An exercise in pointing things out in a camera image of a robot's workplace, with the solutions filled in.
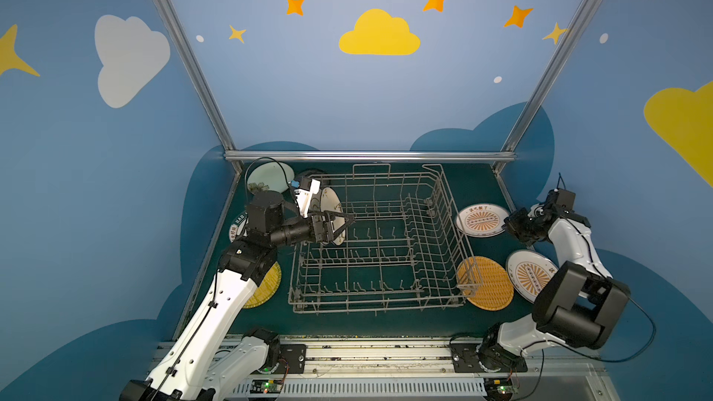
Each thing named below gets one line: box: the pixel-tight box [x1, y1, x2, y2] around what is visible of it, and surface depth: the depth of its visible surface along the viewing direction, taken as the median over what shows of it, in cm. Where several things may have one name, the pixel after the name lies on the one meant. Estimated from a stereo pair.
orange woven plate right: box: [456, 256, 515, 312], surface depth 88 cm
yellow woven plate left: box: [243, 261, 283, 310], surface depth 86 cm
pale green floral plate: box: [246, 160, 296, 195], surface depth 121 cm
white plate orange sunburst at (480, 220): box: [455, 203, 509, 238], surface depth 97 cm
